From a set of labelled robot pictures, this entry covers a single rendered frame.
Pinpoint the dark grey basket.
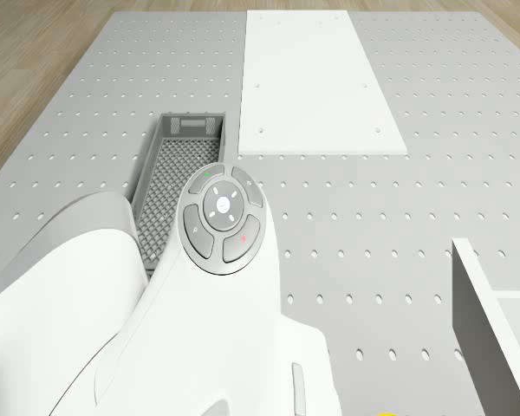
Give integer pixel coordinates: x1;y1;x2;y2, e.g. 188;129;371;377
130;111;227;272

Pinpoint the white board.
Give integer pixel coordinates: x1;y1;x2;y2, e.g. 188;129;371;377
237;10;409;155

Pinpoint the white drawer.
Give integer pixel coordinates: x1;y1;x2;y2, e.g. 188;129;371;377
452;237;520;416

